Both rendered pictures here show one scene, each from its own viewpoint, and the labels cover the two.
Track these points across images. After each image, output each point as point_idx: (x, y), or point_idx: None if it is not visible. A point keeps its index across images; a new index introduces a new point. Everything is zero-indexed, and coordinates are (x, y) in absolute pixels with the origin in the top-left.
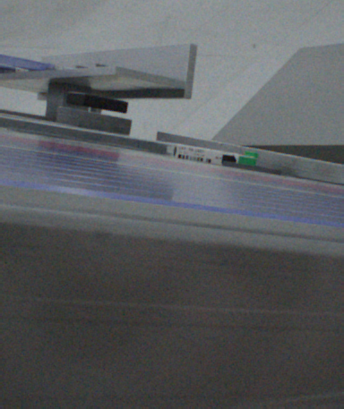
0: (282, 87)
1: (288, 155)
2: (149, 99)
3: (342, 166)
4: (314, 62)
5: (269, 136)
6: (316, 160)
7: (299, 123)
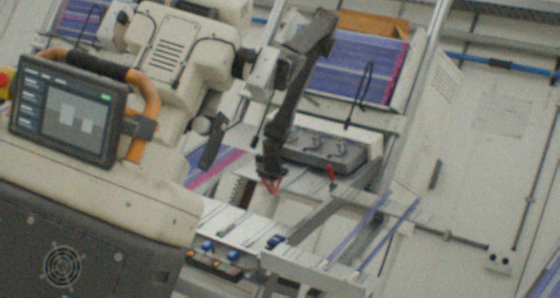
0: (235, 297)
1: (209, 234)
2: (284, 276)
3: None
4: (221, 293)
5: (233, 293)
6: (201, 231)
7: (221, 289)
